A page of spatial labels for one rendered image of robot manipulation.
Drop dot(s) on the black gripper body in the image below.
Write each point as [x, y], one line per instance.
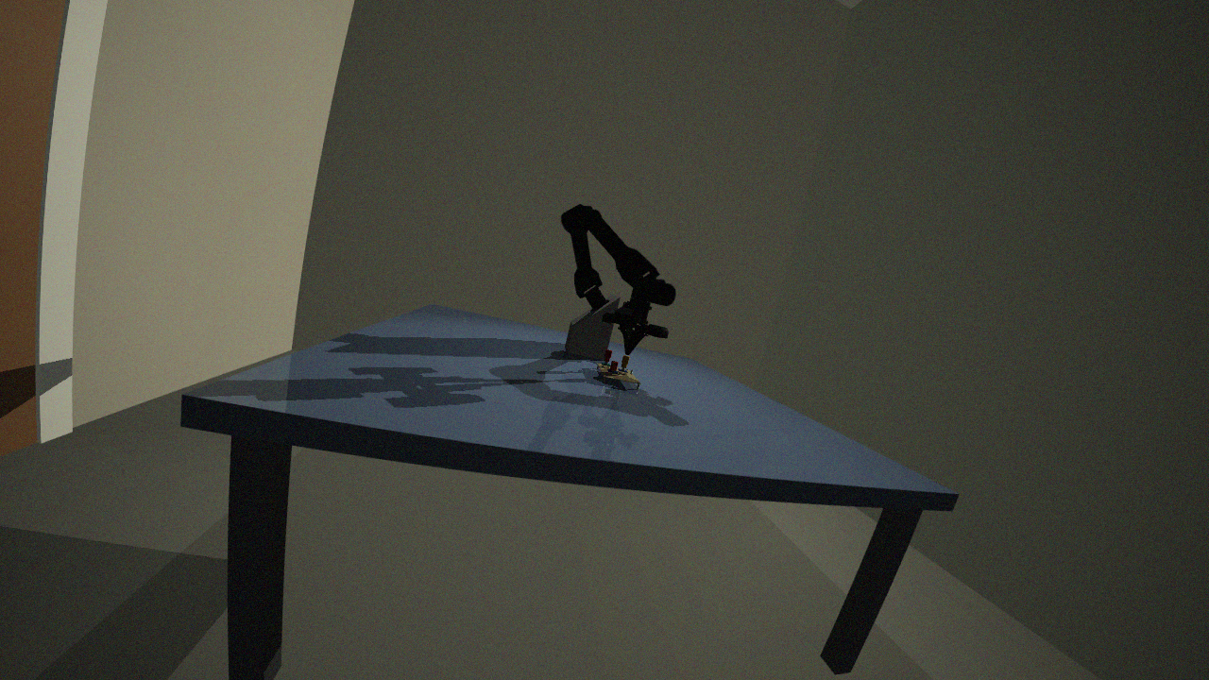
[654, 330]

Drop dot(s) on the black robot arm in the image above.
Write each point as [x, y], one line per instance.
[629, 262]

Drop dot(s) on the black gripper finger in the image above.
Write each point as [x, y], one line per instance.
[626, 337]
[634, 340]

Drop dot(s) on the tan board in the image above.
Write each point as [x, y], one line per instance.
[614, 372]

